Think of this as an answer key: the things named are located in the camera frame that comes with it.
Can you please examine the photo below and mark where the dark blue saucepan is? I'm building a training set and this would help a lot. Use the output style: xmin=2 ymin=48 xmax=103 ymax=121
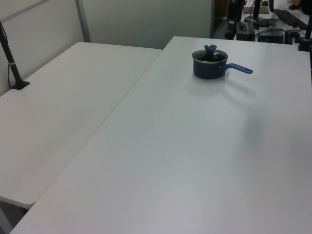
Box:
xmin=192 ymin=50 xmax=254 ymax=80

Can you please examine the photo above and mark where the glass lid with blue knob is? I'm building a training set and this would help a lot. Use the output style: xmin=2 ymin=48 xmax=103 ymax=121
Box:
xmin=192 ymin=43 xmax=229 ymax=65

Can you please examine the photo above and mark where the black flat panel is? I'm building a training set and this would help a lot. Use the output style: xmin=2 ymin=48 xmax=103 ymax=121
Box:
xmin=273 ymin=9 xmax=308 ymax=28

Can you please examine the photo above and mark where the black pole with table clamp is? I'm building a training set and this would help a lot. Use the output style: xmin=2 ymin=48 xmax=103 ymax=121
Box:
xmin=297 ymin=0 xmax=312 ymax=52

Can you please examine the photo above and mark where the grey metal partition post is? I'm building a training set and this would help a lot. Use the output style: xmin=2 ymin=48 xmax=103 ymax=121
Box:
xmin=75 ymin=0 xmax=92 ymax=43

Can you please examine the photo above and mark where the black vertical stand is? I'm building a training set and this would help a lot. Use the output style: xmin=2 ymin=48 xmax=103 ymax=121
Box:
xmin=224 ymin=0 xmax=245 ymax=40

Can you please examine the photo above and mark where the black stand with round base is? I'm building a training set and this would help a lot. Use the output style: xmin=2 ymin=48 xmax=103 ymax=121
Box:
xmin=244 ymin=0 xmax=269 ymax=28

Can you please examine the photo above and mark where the black box device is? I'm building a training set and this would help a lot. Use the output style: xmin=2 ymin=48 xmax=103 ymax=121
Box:
xmin=257 ymin=28 xmax=286 ymax=45

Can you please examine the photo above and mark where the small black device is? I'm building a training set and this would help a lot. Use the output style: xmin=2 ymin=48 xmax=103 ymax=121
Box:
xmin=286 ymin=29 xmax=302 ymax=45

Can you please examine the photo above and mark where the white side table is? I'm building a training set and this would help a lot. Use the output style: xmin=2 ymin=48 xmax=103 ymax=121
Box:
xmin=0 ymin=41 xmax=163 ymax=210

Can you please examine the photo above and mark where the black pole with white tie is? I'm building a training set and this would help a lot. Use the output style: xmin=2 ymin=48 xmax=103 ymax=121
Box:
xmin=0 ymin=20 xmax=31 ymax=91

